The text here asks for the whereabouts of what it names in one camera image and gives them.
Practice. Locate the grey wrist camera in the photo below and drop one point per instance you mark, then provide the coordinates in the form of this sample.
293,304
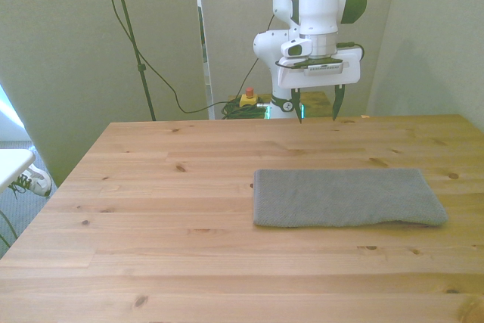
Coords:
324,68

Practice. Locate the black camera stand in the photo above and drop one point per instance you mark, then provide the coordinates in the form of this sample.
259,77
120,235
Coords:
130,31

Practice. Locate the white sneaker with dark laces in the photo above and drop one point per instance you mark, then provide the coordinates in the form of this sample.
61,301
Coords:
36,181

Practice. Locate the yellow emergency stop button box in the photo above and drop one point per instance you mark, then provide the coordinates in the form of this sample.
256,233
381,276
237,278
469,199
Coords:
249,99

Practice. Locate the white side table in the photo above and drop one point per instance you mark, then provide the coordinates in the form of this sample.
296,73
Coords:
13,162

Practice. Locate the white panel edge strip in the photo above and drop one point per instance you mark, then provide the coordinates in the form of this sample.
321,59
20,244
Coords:
204,35

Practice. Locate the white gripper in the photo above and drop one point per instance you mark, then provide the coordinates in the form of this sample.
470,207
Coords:
348,71

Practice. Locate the grey towel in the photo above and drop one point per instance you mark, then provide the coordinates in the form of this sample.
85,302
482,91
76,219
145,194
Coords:
340,198

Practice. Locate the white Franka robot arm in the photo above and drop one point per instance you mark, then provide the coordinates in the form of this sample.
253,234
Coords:
317,1

